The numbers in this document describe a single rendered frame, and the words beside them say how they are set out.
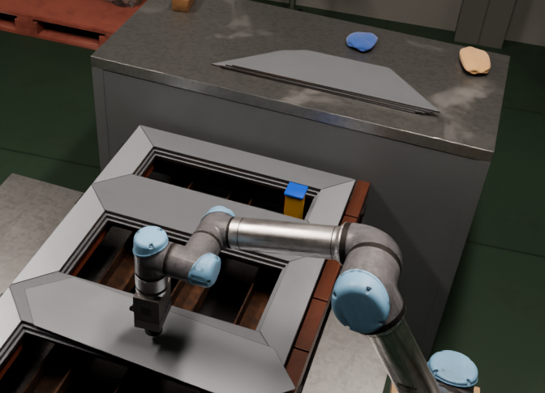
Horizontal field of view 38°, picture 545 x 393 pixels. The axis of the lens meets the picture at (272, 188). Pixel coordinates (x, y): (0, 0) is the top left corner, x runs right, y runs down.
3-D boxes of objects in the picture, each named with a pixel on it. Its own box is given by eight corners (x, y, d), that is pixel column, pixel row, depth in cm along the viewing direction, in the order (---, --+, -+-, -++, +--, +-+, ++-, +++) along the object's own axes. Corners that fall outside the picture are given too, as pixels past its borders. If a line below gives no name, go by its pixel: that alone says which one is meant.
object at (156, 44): (91, 66, 256) (90, 56, 253) (165, -8, 301) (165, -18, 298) (490, 163, 231) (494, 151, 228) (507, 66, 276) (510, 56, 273)
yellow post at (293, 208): (280, 242, 246) (285, 196, 234) (285, 232, 250) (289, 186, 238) (295, 246, 245) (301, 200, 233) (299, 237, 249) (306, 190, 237)
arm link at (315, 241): (410, 212, 167) (203, 195, 184) (400, 245, 159) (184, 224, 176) (413, 254, 174) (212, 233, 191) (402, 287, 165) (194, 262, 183)
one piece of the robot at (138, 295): (134, 256, 184) (136, 303, 194) (119, 283, 177) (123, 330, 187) (173, 265, 182) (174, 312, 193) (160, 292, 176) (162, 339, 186)
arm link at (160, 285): (129, 278, 176) (142, 254, 182) (130, 292, 179) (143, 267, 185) (161, 285, 175) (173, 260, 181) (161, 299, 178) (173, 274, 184)
